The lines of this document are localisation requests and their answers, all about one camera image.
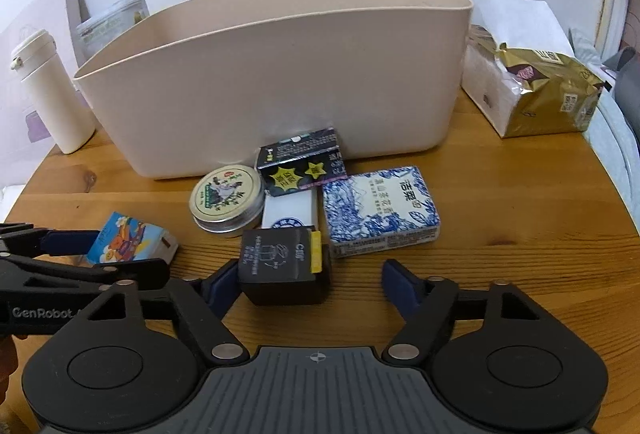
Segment banana chips snack pouch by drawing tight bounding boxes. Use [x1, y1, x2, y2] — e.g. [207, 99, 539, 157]
[76, 0, 149, 61]

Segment gold foil snack bag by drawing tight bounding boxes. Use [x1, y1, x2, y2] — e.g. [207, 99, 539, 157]
[497, 46, 605, 137]

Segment white paper bag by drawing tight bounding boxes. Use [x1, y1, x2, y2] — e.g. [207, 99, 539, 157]
[462, 0, 575, 139]

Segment round decorated tin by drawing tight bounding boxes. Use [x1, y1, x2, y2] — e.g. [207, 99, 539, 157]
[189, 165, 265, 237]

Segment cream insulated bottle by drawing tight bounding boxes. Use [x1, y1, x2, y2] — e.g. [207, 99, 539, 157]
[10, 29, 96, 155]

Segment colourful cartoon small box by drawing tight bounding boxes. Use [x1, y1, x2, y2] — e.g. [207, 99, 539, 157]
[85, 212, 179, 264]

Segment black box yellow stars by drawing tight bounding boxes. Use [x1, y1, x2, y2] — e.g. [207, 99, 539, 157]
[256, 128, 347, 197]

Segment black square box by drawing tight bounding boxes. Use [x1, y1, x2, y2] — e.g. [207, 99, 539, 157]
[238, 226, 331, 306]

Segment beige plastic storage bin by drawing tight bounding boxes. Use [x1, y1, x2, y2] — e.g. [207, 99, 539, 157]
[74, 0, 473, 179]

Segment white box blue seal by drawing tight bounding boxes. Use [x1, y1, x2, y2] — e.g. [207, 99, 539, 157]
[262, 188, 319, 228]

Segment blue white floral box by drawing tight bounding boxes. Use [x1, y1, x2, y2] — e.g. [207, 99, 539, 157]
[322, 165, 440, 258]

